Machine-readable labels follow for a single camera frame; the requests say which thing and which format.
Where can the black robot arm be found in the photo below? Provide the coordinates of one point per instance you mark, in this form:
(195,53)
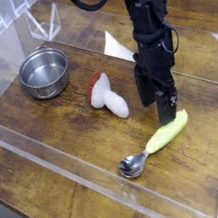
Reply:
(147,16)

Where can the small steel pot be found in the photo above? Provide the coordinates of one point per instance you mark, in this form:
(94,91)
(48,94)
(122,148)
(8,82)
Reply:
(44,73)

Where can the green handled metal spoon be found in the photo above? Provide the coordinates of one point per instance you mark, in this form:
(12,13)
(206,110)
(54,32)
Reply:
(132,166)

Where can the white red toy mushroom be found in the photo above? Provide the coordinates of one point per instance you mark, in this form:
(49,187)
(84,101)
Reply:
(100,95)

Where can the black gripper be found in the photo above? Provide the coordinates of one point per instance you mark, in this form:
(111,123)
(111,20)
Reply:
(153,63)

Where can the clear acrylic enclosure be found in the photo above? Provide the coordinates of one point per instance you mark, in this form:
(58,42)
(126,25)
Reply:
(59,157)

